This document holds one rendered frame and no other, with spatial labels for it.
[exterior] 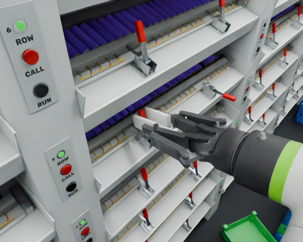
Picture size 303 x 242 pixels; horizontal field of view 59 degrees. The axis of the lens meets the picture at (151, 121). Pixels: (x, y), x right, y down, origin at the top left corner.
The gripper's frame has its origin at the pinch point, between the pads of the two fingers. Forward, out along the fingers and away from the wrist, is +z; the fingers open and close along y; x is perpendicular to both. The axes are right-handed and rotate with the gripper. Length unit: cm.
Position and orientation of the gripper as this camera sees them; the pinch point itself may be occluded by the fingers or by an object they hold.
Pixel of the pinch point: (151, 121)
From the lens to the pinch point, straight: 55.4
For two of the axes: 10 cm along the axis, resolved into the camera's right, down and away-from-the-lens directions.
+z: -7.3, -2.8, 6.2
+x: -1.4, -8.4, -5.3
